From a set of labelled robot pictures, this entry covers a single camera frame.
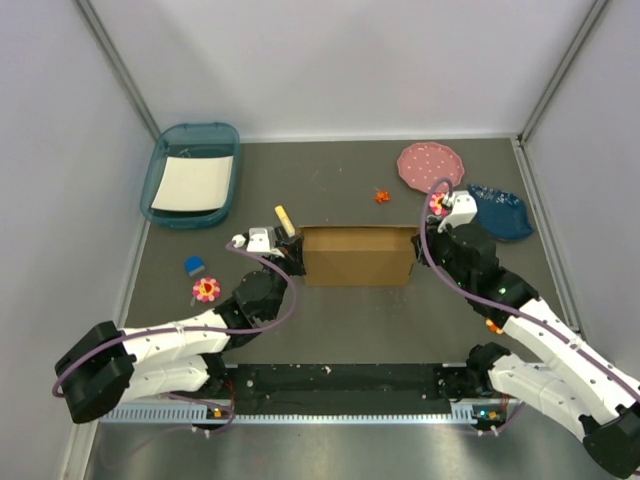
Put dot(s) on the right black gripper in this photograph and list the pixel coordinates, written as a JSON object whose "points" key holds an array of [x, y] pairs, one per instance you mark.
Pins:
{"points": [[432, 236]]}

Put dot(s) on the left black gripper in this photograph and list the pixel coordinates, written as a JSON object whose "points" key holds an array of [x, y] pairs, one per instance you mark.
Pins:
{"points": [[294, 256]]}

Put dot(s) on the brown cardboard box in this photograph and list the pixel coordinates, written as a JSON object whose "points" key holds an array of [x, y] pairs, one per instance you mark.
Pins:
{"points": [[358, 256]]}

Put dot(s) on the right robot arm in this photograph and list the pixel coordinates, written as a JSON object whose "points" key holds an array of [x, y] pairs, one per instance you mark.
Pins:
{"points": [[578, 388]]}

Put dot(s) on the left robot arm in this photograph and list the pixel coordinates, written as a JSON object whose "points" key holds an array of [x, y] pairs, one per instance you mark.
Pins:
{"points": [[110, 366]]}

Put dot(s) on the yellow highlighter marker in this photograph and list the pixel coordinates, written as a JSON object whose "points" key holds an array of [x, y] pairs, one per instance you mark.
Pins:
{"points": [[285, 221]]}

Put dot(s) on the pink flower toy right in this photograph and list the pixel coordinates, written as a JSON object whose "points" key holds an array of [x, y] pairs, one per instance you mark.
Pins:
{"points": [[438, 204]]}

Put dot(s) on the pink flower toy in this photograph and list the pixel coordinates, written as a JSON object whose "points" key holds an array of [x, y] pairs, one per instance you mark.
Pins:
{"points": [[206, 290], [438, 204]]}

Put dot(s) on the orange glitter maple leaf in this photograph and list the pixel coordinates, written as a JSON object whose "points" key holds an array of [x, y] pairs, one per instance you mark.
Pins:
{"points": [[382, 196]]}

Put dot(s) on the pink polka dot plate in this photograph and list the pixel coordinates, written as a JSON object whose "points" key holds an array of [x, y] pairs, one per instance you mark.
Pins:
{"points": [[421, 164]]}

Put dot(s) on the dark blue leaf dish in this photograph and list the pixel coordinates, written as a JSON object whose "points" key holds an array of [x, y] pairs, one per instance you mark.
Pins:
{"points": [[501, 213]]}

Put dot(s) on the pink flower toy left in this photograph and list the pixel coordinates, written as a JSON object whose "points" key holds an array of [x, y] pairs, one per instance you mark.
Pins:
{"points": [[206, 290]]}

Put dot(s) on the small blue scraper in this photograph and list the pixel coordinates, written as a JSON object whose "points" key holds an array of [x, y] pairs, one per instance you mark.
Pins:
{"points": [[194, 265]]}

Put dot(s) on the small orange flower toy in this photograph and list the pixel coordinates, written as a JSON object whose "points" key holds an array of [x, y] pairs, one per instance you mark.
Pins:
{"points": [[493, 327]]}

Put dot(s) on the white paper sheet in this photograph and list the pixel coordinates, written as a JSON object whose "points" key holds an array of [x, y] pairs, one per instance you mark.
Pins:
{"points": [[194, 184]]}

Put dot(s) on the teal plastic bin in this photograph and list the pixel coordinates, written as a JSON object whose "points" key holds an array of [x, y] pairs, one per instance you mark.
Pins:
{"points": [[190, 140]]}

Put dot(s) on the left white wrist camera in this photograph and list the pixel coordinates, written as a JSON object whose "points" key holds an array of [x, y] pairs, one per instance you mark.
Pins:
{"points": [[257, 240]]}

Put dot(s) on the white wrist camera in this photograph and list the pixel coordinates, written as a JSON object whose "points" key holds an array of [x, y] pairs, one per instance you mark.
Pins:
{"points": [[462, 209], [257, 240]]}

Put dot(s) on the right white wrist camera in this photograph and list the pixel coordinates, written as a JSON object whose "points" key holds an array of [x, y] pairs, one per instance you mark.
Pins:
{"points": [[462, 209]]}

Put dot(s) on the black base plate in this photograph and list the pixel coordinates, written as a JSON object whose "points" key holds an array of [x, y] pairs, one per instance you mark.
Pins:
{"points": [[433, 380]]}

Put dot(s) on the aluminium frame rail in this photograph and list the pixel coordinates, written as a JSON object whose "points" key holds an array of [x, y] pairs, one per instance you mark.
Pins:
{"points": [[359, 408]]}

